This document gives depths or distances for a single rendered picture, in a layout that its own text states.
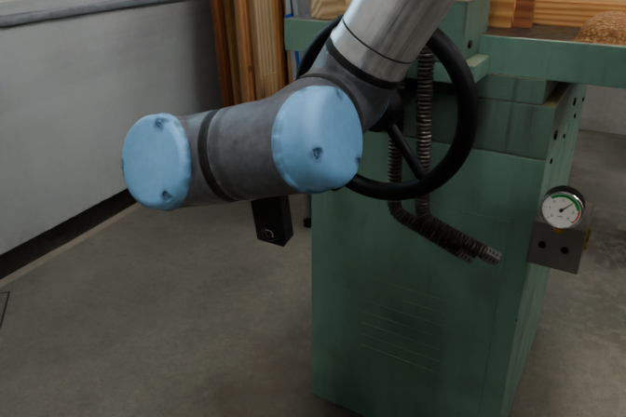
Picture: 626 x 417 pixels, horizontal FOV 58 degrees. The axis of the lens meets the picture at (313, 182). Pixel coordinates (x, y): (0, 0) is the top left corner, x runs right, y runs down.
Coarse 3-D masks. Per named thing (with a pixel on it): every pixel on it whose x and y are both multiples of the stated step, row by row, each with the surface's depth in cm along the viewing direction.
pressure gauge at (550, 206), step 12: (552, 192) 85; (564, 192) 84; (576, 192) 85; (540, 204) 87; (552, 204) 86; (564, 204) 85; (576, 204) 84; (552, 216) 87; (564, 216) 86; (576, 216) 85; (564, 228) 86
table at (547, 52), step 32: (288, 32) 106; (512, 32) 91; (544, 32) 91; (576, 32) 91; (416, 64) 86; (480, 64) 84; (512, 64) 88; (544, 64) 85; (576, 64) 83; (608, 64) 81
